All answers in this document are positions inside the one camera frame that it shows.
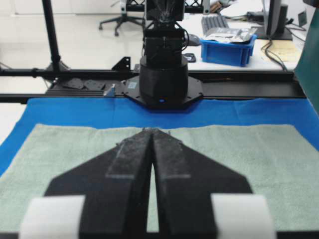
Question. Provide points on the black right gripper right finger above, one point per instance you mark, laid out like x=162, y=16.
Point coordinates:
x=199, y=198

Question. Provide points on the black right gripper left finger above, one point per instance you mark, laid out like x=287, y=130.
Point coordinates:
x=103, y=198

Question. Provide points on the light green bath towel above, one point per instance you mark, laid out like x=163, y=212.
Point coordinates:
x=278, y=162

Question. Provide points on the blue table cloth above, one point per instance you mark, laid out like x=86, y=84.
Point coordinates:
x=104, y=113

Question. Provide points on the blue plastic bin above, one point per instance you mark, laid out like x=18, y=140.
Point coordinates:
x=234, y=54

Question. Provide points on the silver foil bags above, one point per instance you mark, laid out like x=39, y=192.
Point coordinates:
x=229, y=35

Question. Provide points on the black computer keyboard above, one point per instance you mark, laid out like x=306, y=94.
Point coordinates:
x=209, y=22

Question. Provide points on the dark green panel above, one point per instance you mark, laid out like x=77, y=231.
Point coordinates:
x=307, y=72

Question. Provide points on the black office chair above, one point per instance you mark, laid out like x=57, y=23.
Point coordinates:
x=124, y=17

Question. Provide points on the black computer monitor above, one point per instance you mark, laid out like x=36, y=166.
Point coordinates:
x=274, y=24

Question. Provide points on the black aluminium frame rail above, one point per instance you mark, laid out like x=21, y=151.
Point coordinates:
x=220, y=85

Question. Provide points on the black vertical frame pole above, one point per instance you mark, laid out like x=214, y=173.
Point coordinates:
x=50, y=26

